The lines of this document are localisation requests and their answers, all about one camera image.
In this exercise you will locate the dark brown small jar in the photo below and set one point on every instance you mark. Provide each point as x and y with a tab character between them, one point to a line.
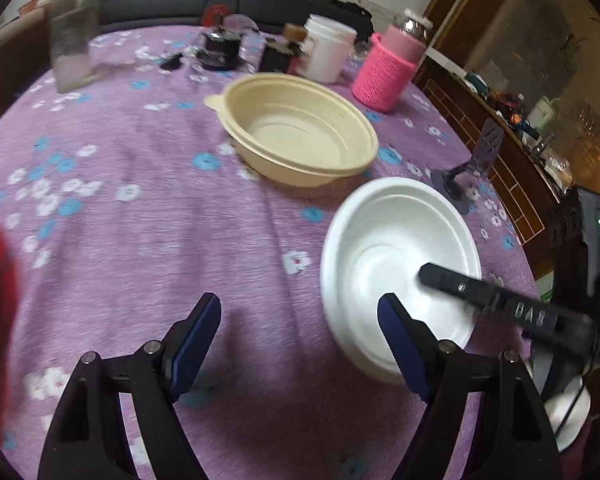
277	57

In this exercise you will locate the white container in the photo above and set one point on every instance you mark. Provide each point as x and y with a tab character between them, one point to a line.
541	112

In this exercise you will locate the glass jar with green lid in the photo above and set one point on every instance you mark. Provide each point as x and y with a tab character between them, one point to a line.
72	35

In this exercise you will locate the white round object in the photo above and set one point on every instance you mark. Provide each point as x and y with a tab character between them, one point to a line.
572	410

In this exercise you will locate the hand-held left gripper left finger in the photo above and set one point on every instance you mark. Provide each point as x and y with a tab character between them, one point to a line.
195	350

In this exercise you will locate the pink flask with knitted sleeve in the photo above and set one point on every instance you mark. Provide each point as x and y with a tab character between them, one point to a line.
380	75

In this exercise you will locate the black sofa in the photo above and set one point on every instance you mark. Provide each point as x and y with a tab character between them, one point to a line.
155	7

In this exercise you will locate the small black jar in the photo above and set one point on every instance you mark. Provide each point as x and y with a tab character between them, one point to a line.
220	45

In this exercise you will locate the red round object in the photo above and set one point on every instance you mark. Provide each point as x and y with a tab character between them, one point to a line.
217	11

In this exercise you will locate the purple floral tablecloth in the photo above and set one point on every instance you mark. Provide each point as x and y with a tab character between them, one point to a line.
155	160

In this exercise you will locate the wooden cabinet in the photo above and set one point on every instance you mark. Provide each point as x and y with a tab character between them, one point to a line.
510	190

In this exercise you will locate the grey phone stand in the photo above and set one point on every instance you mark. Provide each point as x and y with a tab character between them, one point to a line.
490	142

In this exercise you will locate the cream ribbed plastic bowl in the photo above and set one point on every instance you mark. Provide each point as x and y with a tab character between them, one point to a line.
300	130

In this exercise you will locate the white plastic jar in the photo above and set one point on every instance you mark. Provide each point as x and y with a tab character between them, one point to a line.
327	52

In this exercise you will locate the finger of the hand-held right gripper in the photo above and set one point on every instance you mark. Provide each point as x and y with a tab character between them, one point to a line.
505	305

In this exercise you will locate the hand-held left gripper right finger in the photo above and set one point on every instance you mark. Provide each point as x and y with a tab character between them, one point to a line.
405	350

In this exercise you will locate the brown chair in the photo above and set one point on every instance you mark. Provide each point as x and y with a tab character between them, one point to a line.
10	60

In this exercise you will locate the white foam bowl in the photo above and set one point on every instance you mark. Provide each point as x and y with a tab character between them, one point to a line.
395	240

